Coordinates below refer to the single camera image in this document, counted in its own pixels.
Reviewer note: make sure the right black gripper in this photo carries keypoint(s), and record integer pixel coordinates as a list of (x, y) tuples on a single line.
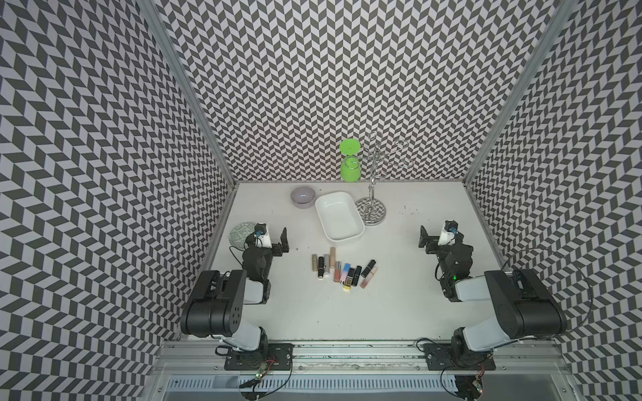
[(431, 241)]

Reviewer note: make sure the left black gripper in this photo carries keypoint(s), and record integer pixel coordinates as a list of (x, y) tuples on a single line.
[(276, 246)]

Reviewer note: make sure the beige tan lipstick tube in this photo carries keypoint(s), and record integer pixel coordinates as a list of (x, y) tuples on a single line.
[(332, 258)]

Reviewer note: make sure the black lipstick silver band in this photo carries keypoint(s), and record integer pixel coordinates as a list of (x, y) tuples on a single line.
[(368, 268)]

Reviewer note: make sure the white plastic storage box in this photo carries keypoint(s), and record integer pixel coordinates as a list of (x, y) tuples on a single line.
[(339, 217)]

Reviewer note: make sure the pink lip gloss tube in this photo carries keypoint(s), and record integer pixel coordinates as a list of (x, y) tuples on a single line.
[(371, 273)]

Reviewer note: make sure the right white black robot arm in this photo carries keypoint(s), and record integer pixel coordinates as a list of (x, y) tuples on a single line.
[(523, 308)]

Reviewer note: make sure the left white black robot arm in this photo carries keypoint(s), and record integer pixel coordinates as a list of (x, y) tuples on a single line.
[(214, 308)]

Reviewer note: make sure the blue pink gradient lipstick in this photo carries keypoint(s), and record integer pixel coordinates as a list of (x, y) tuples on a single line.
[(345, 272)]

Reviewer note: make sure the black round lipstick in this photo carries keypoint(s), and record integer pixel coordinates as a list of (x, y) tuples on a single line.
[(356, 276)]

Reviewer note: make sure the black gold square lipstick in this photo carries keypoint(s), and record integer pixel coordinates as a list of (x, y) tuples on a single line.
[(349, 279)]

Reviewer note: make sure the green patterned small bowl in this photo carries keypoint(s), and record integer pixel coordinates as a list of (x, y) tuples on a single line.
[(243, 235)]

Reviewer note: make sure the grey purple bowl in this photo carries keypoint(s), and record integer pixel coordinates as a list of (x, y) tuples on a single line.
[(303, 197)]

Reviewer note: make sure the red brown lip gloss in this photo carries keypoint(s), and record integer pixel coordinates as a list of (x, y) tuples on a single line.
[(338, 271)]

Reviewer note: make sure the chrome metal stand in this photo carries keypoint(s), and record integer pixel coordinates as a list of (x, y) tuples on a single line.
[(376, 161)]

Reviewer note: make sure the green plastic cup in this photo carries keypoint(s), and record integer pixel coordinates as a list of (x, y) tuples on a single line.
[(350, 169)]

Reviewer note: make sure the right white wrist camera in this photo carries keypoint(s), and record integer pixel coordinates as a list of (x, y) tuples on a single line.
[(448, 233)]

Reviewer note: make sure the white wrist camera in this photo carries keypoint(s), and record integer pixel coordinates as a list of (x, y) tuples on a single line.
[(448, 233), (261, 236)]

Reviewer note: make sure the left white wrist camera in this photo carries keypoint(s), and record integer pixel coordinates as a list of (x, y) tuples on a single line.
[(261, 236)]

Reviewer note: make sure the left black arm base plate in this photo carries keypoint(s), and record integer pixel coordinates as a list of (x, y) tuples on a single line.
[(278, 356)]

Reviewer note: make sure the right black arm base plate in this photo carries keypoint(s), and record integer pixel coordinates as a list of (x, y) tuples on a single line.
[(459, 357)]

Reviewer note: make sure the aluminium front rail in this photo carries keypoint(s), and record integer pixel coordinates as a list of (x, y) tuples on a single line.
[(363, 357)]

